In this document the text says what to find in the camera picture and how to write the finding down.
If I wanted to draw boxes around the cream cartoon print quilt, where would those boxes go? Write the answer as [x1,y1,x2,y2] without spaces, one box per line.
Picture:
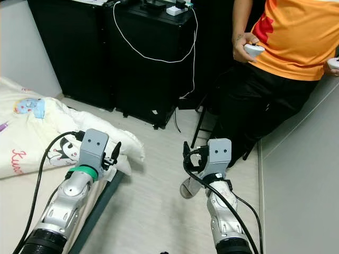
[0,77,145,179]

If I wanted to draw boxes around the person's right hand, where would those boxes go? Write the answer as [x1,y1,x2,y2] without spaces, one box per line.
[233,33,264,63]

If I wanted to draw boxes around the grey slipper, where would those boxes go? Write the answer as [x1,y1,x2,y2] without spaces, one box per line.
[180,177,207,200]

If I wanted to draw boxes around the person's black trousers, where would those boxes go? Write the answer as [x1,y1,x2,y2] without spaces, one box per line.
[207,63,321,159]

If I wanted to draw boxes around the mattress with beige sheet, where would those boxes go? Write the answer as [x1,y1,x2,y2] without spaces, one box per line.
[0,167,85,254]

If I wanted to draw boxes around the plain black cabinet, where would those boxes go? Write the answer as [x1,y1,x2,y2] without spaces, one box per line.
[26,0,114,112]

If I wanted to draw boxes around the white power adapter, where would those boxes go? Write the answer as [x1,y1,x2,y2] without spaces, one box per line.
[166,5,183,16]

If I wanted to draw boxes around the black desktop device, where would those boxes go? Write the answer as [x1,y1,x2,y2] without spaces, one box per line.
[140,0,167,14]

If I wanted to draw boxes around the person's orange shirt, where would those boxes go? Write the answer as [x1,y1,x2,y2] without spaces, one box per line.
[252,0,339,81]

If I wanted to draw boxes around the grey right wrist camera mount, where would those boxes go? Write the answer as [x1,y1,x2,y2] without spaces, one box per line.
[207,139,233,178]

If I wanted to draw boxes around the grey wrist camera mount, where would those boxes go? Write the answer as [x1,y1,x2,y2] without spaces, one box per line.
[79,129,111,169]
[207,139,233,178]

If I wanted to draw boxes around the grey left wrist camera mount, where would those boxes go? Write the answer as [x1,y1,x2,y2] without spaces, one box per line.
[79,129,111,169]

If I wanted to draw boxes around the black metal chair frame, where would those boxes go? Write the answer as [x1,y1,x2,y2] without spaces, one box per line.
[191,106,212,149]

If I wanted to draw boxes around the thin black floor cable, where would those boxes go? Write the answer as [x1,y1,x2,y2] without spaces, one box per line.
[172,108,181,133]

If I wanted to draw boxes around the white hanging cable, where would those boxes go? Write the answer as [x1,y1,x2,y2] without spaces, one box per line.
[112,3,198,100]

